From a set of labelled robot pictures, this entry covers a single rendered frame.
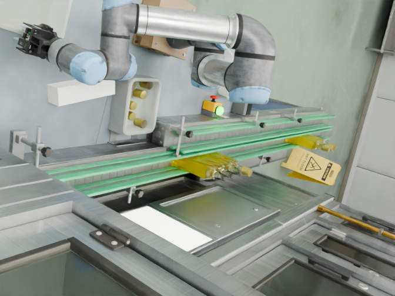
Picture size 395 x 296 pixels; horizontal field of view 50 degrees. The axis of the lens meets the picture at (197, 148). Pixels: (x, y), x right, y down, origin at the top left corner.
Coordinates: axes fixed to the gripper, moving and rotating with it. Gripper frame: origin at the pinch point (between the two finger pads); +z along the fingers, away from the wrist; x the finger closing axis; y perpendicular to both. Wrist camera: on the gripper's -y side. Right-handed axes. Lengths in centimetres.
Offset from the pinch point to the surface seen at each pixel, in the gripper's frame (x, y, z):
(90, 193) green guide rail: 43, -25, -20
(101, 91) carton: 13.2, -33.0, -0.4
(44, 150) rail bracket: 26.7, -0.9, -22.2
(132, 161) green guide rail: 34, -46, -14
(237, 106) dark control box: 8, -131, 3
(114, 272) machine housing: 17, 29, -83
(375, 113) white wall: -16, -661, 69
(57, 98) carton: 18.1, -16.0, -0.6
